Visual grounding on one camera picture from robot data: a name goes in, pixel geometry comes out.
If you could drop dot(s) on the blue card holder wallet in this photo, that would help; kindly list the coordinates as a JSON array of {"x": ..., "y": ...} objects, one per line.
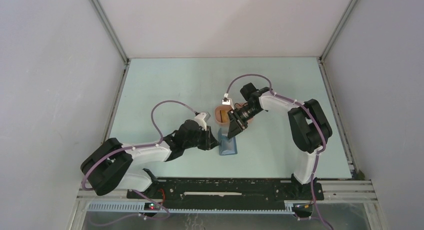
[{"x": 227, "y": 146}]

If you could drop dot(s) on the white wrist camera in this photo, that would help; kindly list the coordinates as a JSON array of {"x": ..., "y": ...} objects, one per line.
[
  {"x": 227, "y": 101},
  {"x": 201, "y": 118}
]

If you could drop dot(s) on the gold credit card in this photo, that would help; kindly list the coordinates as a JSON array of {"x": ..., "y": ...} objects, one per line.
[{"x": 223, "y": 116}]

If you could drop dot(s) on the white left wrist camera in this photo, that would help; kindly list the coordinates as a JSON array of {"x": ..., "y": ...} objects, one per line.
[{"x": 201, "y": 118}]

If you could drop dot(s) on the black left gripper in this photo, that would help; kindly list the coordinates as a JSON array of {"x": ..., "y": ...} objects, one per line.
[{"x": 209, "y": 141}]

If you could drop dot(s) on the aluminium frame rail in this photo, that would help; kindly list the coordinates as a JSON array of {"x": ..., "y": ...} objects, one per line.
[{"x": 326, "y": 191}]

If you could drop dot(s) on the blue-white cable duct strip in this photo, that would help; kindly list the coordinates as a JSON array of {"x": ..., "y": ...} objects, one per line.
[{"x": 144, "y": 207}]

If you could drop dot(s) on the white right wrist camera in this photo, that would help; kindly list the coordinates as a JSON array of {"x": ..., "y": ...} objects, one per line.
[{"x": 227, "y": 101}]

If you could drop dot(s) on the pink oval tray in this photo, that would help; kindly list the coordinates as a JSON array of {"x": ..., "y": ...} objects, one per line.
[{"x": 228, "y": 109}]

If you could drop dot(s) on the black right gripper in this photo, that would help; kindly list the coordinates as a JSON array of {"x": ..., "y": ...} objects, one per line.
[{"x": 236, "y": 124}]

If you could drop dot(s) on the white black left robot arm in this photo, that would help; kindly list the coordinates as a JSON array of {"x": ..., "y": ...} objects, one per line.
[{"x": 115, "y": 166}]

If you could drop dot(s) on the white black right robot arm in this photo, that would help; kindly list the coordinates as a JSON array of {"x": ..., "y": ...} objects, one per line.
[{"x": 309, "y": 126}]

